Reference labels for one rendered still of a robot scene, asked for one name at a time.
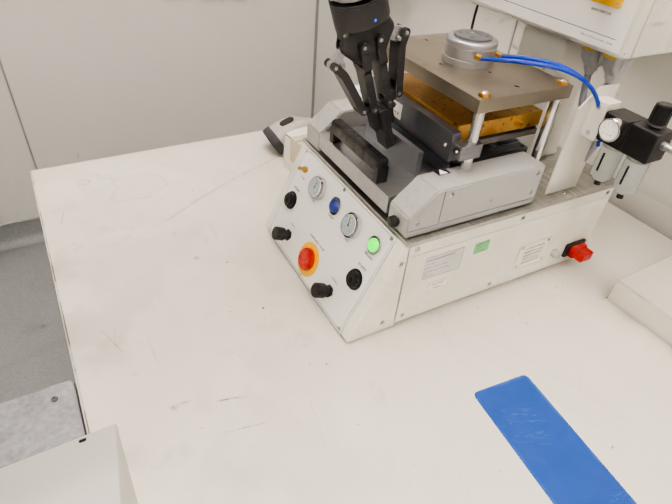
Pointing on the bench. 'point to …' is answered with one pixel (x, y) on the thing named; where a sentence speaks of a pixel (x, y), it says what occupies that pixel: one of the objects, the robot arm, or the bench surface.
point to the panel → (331, 238)
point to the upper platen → (527, 119)
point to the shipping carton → (293, 145)
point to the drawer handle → (339, 132)
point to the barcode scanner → (283, 130)
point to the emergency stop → (306, 259)
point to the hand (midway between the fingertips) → (382, 125)
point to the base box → (469, 260)
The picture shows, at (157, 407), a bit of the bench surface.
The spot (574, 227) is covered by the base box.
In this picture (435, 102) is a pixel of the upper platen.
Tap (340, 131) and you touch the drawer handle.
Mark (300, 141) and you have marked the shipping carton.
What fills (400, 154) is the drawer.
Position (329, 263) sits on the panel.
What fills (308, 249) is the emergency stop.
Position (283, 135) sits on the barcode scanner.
